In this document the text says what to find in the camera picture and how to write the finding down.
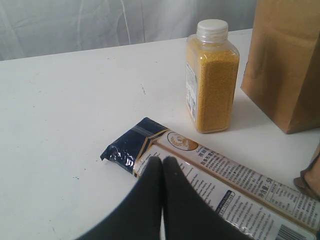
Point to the brown paper shopping bag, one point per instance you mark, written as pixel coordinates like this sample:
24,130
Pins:
282,74

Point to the yellow millet plastic bottle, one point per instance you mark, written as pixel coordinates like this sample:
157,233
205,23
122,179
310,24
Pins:
212,64

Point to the brown pouch with orange label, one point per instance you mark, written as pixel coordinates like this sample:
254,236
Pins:
309,181

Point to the white backdrop curtain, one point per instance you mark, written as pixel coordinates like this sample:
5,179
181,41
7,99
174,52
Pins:
31,28

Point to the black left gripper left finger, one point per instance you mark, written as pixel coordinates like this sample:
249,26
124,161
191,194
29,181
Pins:
138,216

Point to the noodle packet, navy and white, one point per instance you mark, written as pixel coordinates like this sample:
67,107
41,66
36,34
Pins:
256,205

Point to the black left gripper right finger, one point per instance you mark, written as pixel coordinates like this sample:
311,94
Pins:
186,215

